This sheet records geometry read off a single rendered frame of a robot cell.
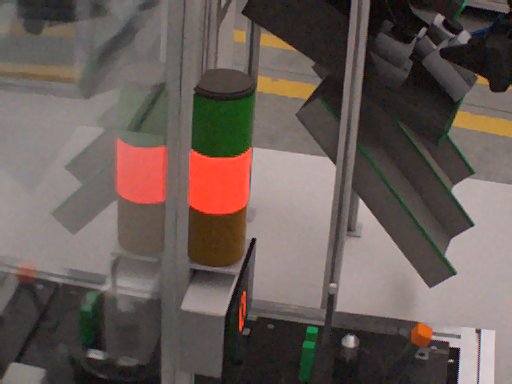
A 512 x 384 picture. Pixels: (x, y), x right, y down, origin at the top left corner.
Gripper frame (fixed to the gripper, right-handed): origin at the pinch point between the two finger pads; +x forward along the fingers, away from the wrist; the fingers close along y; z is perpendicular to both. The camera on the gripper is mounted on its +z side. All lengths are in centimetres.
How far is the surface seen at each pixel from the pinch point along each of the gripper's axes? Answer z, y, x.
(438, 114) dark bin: -8.3, 0.9, 5.3
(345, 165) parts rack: -11.2, 10.5, 14.8
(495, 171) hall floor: -106, -223, 57
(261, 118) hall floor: -82, -216, 140
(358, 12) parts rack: 7.7, 11.5, 9.5
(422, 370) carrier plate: -33.2, 20.1, 4.7
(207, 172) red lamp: 5, 53, 8
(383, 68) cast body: -1.3, 4.1, 10.4
